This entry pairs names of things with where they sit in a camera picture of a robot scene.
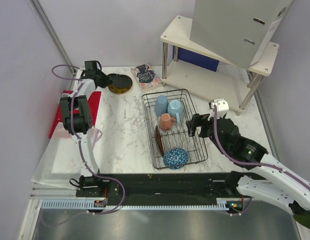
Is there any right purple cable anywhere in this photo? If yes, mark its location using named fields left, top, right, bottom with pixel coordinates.
left=211, top=103, right=310, bottom=196

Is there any clear plastic sleeve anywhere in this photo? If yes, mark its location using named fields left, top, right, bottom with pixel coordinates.
left=31, top=121, right=100, bottom=187

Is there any yellow patterned plate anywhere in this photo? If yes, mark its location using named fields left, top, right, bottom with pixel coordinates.
left=108, top=84, right=132, bottom=94

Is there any white two-tier shelf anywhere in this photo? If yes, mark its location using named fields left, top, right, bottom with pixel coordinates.
left=160, top=15, right=280, bottom=116

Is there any white cable duct rail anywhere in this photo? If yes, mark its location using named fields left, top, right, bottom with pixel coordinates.
left=41, top=197, right=253, bottom=210

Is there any grey ring binder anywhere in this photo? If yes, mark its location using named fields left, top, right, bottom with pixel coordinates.
left=190, top=0, right=293, bottom=69

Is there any light blue ceramic mug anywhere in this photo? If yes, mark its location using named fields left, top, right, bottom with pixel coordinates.
left=167, top=99, right=184, bottom=126

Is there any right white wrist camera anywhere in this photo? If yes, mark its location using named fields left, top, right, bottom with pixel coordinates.
left=209, top=98, right=230, bottom=118

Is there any pink ceramic mug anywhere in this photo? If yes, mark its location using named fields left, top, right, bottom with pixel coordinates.
left=159, top=113, right=177, bottom=131

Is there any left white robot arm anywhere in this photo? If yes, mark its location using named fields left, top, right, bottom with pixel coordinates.
left=60, top=60, right=111, bottom=198

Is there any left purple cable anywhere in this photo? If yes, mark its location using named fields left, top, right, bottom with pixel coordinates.
left=41, top=64, right=127, bottom=227

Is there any blue plastic tumbler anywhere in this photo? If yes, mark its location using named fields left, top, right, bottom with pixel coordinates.
left=155, top=95, right=169, bottom=117

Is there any black plate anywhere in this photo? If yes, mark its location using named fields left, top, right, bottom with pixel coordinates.
left=108, top=73, right=132, bottom=87

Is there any red floral plate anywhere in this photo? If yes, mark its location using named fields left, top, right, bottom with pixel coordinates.
left=155, top=125, right=164, bottom=157

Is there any red plastic folder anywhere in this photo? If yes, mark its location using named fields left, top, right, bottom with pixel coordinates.
left=48, top=91, right=102, bottom=138

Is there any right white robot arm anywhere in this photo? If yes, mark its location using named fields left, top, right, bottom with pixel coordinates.
left=186, top=114, right=310, bottom=229

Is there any purple cable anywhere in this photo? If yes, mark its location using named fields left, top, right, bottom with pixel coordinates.
left=41, top=64, right=127, bottom=227
left=211, top=103, right=310, bottom=196

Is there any floral cover book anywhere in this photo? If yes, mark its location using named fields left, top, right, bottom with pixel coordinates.
left=131, top=63, right=162, bottom=93

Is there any black wire dish rack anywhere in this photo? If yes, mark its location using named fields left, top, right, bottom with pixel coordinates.
left=142, top=88, right=208, bottom=170

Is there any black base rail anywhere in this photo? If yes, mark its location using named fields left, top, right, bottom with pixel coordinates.
left=76, top=171, right=263, bottom=206

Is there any blue folder under shelf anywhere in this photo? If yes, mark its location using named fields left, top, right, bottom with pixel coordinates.
left=178, top=47, right=219, bottom=72

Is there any blue white patterned bowl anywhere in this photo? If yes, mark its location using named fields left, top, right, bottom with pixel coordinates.
left=163, top=147, right=189, bottom=170

